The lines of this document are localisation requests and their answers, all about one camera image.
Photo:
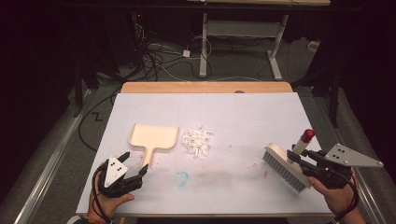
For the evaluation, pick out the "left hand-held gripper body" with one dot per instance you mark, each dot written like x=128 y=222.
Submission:
x=115 y=171

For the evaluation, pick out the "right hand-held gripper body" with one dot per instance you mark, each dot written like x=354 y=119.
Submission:
x=345 y=157

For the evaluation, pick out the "person's left hand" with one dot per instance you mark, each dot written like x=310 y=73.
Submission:
x=102 y=205

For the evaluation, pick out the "person's right hand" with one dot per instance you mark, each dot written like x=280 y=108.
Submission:
x=339 y=197

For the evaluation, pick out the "cream dustpan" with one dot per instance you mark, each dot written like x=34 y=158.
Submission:
x=154 y=137

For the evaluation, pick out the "pile of white paper scraps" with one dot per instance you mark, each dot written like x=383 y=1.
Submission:
x=196 y=141

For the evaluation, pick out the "black stand leg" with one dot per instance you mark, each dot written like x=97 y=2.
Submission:
x=333 y=93
x=79 y=90

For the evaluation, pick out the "white table cover sheet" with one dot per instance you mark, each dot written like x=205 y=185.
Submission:
x=236 y=124

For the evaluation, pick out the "small white box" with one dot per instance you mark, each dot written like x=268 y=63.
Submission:
x=313 y=45

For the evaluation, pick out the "white power adapter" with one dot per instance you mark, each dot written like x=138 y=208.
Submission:
x=186 y=53

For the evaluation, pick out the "metal floor rail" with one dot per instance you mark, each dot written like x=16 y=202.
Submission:
x=46 y=174
x=370 y=199

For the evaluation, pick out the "white desk frame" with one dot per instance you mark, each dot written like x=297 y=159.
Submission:
x=243 y=28

